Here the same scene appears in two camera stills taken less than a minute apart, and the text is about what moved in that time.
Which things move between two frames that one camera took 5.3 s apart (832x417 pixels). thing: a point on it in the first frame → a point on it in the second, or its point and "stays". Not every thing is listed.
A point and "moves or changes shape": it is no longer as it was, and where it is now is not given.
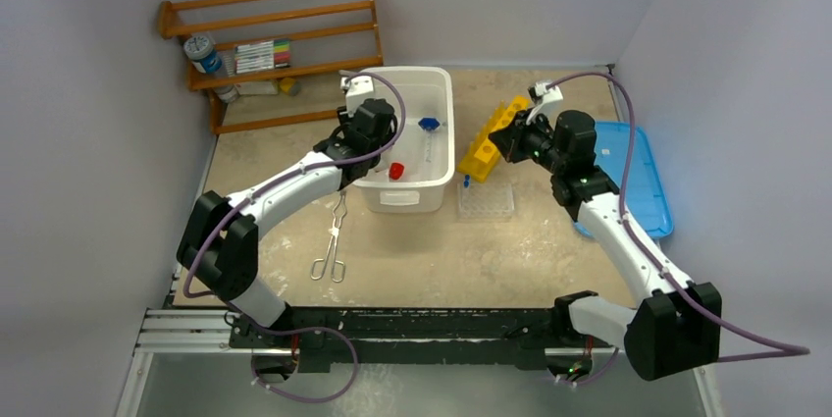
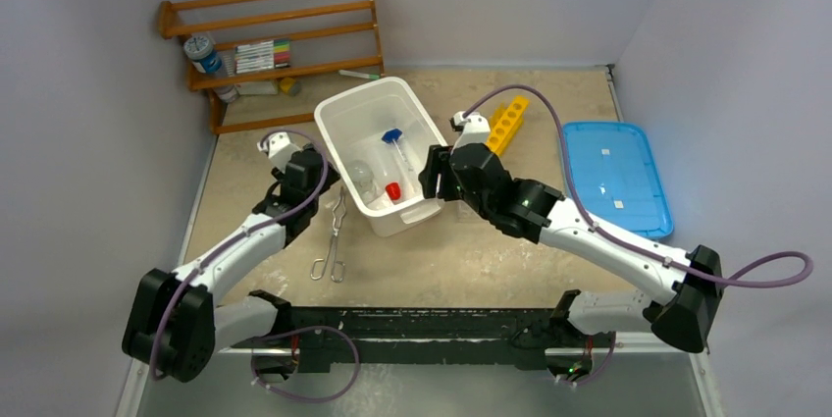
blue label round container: x=200 y=49 stays
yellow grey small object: x=290 y=86 stays
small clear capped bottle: x=228 y=93 stays
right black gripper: x=511 y=138 → x=440 y=174
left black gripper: x=346 y=122 → x=329 y=179
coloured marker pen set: x=262 y=55 stays
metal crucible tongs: x=338 y=267 stays
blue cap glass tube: x=429 y=124 → x=393 y=137
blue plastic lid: x=646 y=196 stays
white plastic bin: x=427 y=147 moves or changes shape
